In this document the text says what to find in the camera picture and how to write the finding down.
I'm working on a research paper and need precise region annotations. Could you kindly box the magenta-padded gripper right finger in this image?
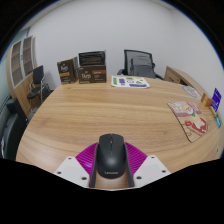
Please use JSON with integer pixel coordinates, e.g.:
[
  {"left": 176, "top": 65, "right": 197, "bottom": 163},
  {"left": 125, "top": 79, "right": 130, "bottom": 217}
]
[{"left": 123, "top": 141, "right": 172, "bottom": 188}]

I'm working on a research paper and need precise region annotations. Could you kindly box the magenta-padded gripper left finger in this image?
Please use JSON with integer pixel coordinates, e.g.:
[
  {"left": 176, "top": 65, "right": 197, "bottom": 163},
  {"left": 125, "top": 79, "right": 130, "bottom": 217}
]
[{"left": 53, "top": 141, "right": 99, "bottom": 188}]

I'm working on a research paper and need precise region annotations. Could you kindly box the black computer mouse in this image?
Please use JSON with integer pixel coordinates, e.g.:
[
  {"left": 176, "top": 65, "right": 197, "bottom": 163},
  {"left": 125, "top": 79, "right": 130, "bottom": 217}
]
[{"left": 95, "top": 133, "right": 128, "bottom": 180}]

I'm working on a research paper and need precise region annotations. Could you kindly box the cartoon print mouse pad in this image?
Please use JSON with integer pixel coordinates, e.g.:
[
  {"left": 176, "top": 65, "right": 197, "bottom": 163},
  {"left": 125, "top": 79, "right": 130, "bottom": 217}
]
[{"left": 167, "top": 100, "right": 208, "bottom": 143}]

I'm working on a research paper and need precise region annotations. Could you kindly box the black leather seat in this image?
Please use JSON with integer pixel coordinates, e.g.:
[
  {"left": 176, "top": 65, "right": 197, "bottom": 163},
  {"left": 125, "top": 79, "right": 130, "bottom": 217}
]
[{"left": 0, "top": 97, "right": 29, "bottom": 161}]

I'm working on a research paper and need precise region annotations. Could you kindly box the teal small box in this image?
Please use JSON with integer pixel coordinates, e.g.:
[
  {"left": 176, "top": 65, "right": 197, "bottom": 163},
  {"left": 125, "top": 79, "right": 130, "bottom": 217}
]
[{"left": 214, "top": 113, "right": 223, "bottom": 129}]

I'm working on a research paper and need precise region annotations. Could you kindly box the round grey disc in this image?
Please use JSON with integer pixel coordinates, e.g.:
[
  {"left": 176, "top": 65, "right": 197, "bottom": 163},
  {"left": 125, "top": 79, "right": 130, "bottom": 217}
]
[{"left": 181, "top": 85, "right": 199, "bottom": 99}]

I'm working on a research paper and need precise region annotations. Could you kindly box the white printed sheet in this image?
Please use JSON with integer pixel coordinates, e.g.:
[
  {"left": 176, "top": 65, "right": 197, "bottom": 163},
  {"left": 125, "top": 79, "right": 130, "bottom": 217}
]
[{"left": 110, "top": 75, "right": 151, "bottom": 90}]

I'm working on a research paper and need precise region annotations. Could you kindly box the orange box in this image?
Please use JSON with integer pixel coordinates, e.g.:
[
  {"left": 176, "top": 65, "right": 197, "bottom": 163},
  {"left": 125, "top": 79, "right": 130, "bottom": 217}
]
[{"left": 200, "top": 93, "right": 213, "bottom": 108}]

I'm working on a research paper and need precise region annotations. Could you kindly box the purple card package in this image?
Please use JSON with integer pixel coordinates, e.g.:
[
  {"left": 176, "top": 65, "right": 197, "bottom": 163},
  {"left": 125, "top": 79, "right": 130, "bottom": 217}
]
[{"left": 210, "top": 87, "right": 222, "bottom": 113}]

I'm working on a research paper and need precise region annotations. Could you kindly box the wooden side desk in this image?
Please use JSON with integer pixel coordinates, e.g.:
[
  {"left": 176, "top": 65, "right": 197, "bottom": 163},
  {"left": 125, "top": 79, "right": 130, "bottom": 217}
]
[{"left": 164, "top": 65, "right": 209, "bottom": 98}]

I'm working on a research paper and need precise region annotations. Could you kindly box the tall brown coffee box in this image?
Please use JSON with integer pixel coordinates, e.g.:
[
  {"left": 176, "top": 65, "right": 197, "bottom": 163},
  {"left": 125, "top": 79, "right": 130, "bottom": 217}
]
[{"left": 56, "top": 56, "right": 79, "bottom": 85}]

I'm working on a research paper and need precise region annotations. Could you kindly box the black visitor chair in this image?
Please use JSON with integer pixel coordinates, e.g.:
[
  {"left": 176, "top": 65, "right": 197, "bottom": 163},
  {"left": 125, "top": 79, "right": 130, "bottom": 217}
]
[{"left": 26, "top": 64, "right": 51, "bottom": 109}]

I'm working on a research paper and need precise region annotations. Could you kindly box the grey backpack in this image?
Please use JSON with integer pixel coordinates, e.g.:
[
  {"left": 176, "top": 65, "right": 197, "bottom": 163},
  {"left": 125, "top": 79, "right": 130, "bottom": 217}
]
[{"left": 129, "top": 54, "right": 157, "bottom": 79}]

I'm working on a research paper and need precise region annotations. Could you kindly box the black mesh office chair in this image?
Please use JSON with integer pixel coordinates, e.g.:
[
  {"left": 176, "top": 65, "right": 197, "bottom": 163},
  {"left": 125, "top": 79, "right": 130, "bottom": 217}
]
[{"left": 116, "top": 49, "right": 164, "bottom": 80}]

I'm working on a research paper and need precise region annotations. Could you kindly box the black box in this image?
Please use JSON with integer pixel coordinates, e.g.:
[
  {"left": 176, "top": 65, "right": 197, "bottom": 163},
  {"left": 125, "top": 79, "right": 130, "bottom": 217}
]
[{"left": 78, "top": 50, "right": 107, "bottom": 67}]

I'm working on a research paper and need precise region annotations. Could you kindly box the wooden shelf unit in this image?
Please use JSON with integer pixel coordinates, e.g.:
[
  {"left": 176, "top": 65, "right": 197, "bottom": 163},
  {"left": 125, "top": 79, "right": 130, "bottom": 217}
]
[{"left": 5, "top": 35, "right": 37, "bottom": 116}]

